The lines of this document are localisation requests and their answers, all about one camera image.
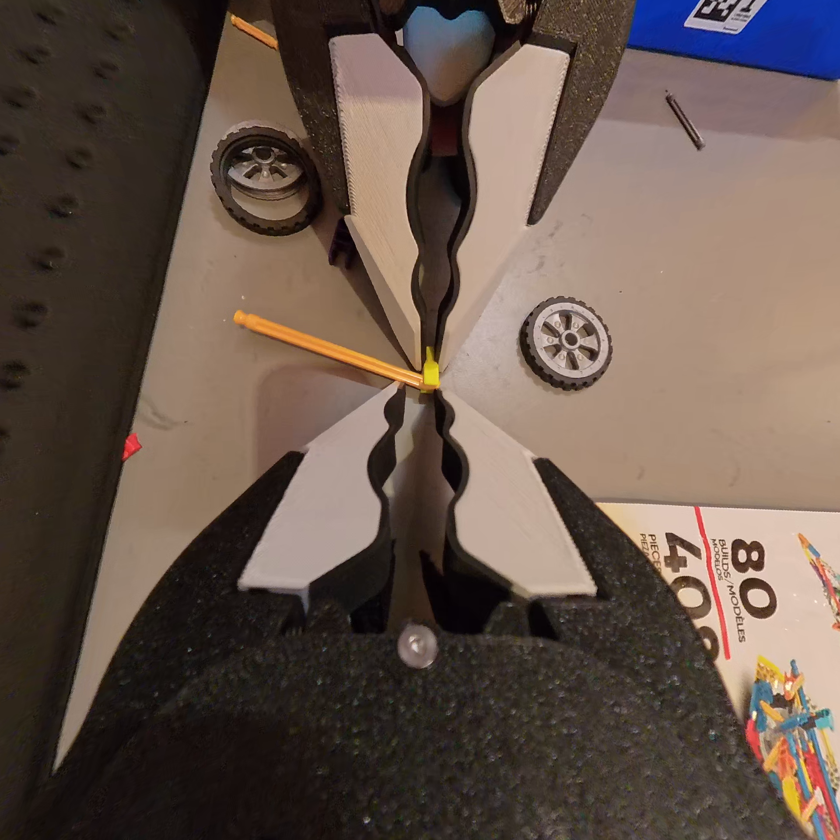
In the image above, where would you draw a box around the large black toy wheel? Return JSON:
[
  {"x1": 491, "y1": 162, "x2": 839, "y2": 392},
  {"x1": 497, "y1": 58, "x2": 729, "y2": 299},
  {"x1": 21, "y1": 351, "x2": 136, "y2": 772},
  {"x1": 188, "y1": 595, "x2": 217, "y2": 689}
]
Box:
[{"x1": 209, "y1": 121, "x2": 324, "y2": 238}]

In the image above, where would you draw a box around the purple plastic connector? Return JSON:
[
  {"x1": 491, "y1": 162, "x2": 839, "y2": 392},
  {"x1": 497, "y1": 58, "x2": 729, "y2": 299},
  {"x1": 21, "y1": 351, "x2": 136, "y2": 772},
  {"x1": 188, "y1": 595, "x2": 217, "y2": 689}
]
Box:
[{"x1": 327, "y1": 220, "x2": 359, "y2": 268}]

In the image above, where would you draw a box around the small grey toy wheel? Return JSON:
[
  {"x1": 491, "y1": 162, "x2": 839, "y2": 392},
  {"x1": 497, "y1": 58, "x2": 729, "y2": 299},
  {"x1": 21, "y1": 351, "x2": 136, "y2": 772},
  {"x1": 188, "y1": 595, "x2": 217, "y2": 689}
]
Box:
[{"x1": 519, "y1": 296, "x2": 614, "y2": 392}]

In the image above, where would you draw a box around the building set instruction booklet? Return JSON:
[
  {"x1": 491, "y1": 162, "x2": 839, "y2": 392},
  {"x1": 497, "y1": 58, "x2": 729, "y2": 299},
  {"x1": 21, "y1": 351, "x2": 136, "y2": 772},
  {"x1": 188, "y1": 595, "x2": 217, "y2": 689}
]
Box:
[{"x1": 594, "y1": 502, "x2": 840, "y2": 840}]

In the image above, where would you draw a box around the blue box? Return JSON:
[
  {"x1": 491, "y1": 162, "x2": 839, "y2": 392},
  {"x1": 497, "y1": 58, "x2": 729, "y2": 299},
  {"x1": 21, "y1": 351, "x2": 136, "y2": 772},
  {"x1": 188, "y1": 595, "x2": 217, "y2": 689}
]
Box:
[{"x1": 625, "y1": 0, "x2": 840, "y2": 81}]

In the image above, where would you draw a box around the dark dimpled cushion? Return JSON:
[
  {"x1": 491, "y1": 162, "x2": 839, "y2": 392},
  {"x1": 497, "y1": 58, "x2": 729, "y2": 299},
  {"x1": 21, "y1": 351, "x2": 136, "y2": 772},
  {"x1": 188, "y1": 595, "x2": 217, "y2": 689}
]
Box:
[{"x1": 0, "y1": 0, "x2": 228, "y2": 840}]

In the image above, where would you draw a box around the black plastic rod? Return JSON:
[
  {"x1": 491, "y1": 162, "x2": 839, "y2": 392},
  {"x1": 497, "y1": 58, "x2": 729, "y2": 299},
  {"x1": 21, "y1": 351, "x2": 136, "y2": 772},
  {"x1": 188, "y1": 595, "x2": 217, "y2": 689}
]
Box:
[{"x1": 664, "y1": 91, "x2": 707, "y2": 151}]

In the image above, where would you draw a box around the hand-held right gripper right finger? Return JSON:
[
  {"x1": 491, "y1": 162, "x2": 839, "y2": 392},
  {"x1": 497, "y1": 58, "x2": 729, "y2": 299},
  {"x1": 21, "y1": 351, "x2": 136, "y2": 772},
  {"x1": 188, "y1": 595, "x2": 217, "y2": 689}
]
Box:
[{"x1": 433, "y1": 390, "x2": 599, "y2": 599}]

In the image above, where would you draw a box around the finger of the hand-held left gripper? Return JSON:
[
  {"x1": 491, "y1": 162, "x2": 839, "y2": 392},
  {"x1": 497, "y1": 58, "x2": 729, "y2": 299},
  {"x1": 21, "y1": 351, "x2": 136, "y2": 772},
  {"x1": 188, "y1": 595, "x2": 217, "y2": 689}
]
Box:
[
  {"x1": 438, "y1": 39, "x2": 573, "y2": 371},
  {"x1": 327, "y1": 31, "x2": 432, "y2": 372}
]

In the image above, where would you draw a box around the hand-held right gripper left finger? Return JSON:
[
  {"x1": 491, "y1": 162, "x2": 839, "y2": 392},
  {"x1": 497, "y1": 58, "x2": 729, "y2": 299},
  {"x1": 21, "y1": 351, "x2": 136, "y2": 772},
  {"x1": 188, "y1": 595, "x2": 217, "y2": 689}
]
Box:
[{"x1": 238, "y1": 381, "x2": 406, "y2": 619}]

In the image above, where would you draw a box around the orange plastic rod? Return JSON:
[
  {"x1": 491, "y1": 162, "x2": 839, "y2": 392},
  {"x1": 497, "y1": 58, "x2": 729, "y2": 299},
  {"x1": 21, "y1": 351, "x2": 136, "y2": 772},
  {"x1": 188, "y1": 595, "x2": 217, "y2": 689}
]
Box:
[
  {"x1": 234, "y1": 310, "x2": 425, "y2": 388},
  {"x1": 229, "y1": 13, "x2": 280, "y2": 51}
]

